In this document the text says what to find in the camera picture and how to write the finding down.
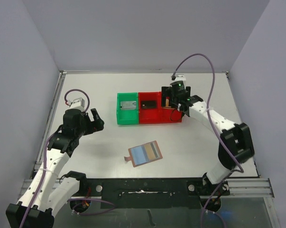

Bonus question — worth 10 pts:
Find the black credit card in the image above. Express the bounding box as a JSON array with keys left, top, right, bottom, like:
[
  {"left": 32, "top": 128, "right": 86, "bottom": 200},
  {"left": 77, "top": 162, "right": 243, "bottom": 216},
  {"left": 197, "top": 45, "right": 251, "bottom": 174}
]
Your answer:
[{"left": 141, "top": 100, "right": 157, "bottom": 109}]

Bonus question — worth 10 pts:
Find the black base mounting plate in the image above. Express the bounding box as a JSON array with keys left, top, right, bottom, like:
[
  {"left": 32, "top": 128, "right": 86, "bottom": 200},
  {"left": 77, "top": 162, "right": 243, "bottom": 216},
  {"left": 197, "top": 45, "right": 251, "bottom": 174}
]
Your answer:
[{"left": 73, "top": 178, "right": 230, "bottom": 209}]

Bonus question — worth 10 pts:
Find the gold striped card in holder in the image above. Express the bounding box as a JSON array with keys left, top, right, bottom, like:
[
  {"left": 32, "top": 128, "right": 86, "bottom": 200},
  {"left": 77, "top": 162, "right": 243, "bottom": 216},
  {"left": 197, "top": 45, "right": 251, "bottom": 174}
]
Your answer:
[{"left": 144, "top": 141, "right": 162, "bottom": 161}]

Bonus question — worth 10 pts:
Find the green plastic bin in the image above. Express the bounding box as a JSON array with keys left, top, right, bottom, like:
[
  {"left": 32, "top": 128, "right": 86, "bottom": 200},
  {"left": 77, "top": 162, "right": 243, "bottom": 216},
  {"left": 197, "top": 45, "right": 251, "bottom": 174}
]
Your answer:
[{"left": 116, "top": 93, "right": 139, "bottom": 125}]

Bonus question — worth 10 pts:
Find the brown leather card holder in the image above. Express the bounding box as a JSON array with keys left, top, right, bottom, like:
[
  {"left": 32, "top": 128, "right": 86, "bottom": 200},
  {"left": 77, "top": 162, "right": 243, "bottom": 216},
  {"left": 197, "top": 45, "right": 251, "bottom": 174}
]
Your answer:
[{"left": 124, "top": 141, "right": 163, "bottom": 167}]

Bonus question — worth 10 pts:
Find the red plastic double bin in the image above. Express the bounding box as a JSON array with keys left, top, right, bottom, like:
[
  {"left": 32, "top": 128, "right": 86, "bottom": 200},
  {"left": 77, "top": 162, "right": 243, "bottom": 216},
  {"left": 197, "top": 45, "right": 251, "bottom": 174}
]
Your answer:
[{"left": 138, "top": 92, "right": 182, "bottom": 124}]

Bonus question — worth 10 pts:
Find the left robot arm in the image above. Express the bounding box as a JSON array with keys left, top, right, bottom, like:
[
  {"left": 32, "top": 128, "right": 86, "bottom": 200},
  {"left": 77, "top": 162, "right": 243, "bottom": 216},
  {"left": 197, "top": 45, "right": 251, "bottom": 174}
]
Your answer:
[{"left": 6, "top": 108, "right": 104, "bottom": 228}]

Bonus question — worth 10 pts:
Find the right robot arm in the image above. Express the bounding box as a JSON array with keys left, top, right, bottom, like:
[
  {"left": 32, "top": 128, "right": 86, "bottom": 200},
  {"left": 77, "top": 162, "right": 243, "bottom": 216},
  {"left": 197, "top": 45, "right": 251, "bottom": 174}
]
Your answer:
[{"left": 161, "top": 80, "right": 255, "bottom": 185}]

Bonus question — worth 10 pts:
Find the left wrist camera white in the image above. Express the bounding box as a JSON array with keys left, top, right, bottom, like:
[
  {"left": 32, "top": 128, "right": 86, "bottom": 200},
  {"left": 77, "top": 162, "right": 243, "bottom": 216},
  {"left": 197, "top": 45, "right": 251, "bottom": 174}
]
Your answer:
[{"left": 65, "top": 98, "right": 85, "bottom": 111}]

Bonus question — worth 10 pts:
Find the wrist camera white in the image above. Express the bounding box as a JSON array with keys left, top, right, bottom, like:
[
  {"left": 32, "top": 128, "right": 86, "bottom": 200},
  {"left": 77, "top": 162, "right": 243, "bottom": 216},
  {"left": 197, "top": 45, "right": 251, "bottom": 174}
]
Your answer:
[
  {"left": 65, "top": 98, "right": 85, "bottom": 111},
  {"left": 171, "top": 74, "right": 186, "bottom": 84}
]

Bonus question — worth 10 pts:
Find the blue credit card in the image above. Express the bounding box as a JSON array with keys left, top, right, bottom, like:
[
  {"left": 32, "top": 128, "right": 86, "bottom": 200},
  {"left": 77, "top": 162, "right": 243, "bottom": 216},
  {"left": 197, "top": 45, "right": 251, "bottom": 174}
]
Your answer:
[{"left": 130, "top": 146, "right": 149, "bottom": 166}]

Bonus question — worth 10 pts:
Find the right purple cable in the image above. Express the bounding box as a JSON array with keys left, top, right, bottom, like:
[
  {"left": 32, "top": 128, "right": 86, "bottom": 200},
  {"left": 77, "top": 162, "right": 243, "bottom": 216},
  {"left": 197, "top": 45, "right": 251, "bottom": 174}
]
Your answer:
[{"left": 171, "top": 54, "right": 245, "bottom": 228}]

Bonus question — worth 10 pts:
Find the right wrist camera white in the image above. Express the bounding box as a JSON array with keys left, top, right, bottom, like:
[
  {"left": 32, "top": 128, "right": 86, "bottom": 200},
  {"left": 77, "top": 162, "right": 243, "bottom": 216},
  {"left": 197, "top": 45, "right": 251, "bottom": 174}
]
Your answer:
[{"left": 171, "top": 74, "right": 186, "bottom": 84}]

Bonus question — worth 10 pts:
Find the silver credit card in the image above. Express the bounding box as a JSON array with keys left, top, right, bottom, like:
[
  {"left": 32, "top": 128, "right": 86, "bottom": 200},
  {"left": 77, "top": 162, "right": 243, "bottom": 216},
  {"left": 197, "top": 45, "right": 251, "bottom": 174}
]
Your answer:
[{"left": 120, "top": 101, "right": 137, "bottom": 110}]

